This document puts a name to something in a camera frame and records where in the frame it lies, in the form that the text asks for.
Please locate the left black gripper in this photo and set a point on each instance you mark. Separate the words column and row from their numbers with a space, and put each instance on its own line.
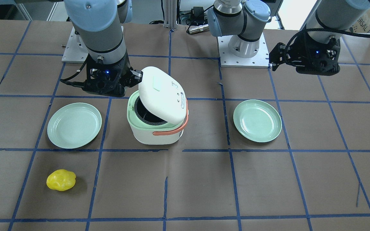
column 301, row 48

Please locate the white rice cooker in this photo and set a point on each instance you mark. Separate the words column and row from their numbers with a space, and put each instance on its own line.
column 158, row 112

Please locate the black power adapter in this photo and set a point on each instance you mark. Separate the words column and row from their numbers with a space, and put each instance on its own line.
column 197, row 13

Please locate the aluminium frame post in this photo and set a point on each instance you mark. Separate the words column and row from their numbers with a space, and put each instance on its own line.
column 170, row 14

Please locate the yellow toy pepper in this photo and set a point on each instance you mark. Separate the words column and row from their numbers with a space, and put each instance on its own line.
column 61, row 180

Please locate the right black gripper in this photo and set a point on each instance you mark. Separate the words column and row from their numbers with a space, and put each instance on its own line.
column 124, row 69

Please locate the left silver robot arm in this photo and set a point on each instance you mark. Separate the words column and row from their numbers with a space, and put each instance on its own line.
column 247, row 19

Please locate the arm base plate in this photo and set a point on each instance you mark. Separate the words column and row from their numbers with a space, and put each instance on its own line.
column 75, row 51
column 235, row 52

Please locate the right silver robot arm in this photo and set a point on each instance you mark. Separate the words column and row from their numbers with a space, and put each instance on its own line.
column 98, row 23

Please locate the green plate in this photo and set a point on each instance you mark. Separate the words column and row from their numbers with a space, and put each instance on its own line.
column 257, row 121
column 74, row 125

